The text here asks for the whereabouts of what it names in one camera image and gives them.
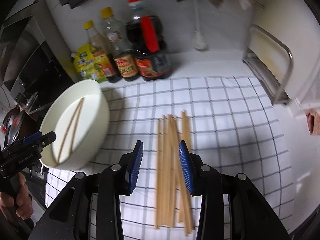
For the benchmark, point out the black stove top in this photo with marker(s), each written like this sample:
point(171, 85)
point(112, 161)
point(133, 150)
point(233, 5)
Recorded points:
point(35, 59)

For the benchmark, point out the pot with glass lid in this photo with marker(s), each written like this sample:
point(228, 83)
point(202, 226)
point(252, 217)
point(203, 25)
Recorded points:
point(18, 123)

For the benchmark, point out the white hanging brush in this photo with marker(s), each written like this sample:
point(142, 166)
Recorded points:
point(198, 38)

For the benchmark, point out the yellow cap vinegar bottle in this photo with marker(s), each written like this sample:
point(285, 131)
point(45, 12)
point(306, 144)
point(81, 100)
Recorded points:
point(101, 52)

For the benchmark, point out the person left hand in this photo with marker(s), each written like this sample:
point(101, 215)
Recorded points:
point(23, 201)

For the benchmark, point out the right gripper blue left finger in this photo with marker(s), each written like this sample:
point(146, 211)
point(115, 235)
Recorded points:
point(133, 166)

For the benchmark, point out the metal rack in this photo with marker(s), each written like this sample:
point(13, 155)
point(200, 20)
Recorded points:
point(275, 89)

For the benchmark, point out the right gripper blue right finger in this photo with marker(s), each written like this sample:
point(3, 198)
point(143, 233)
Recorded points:
point(187, 167)

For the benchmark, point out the white checkered cloth mat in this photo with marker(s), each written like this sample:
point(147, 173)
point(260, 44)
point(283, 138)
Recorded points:
point(233, 128)

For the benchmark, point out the yellow seasoning pouch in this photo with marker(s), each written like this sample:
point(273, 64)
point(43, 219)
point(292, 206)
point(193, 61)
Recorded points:
point(86, 66)

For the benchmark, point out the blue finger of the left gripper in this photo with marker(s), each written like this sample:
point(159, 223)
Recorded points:
point(43, 140)
point(30, 139)

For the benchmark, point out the yellow cap soy sauce bottle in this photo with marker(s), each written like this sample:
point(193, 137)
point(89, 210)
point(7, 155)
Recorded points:
point(114, 31)

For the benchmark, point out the large dark soy sauce jug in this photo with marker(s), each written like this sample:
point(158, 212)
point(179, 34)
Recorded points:
point(144, 31)

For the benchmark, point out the white round bowl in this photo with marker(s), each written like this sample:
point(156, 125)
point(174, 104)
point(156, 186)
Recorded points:
point(91, 131)

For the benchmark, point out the wooden chopstick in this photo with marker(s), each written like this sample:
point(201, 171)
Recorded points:
point(167, 174)
point(164, 188)
point(76, 118)
point(172, 150)
point(186, 138)
point(64, 140)
point(158, 177)
point(185, 208)

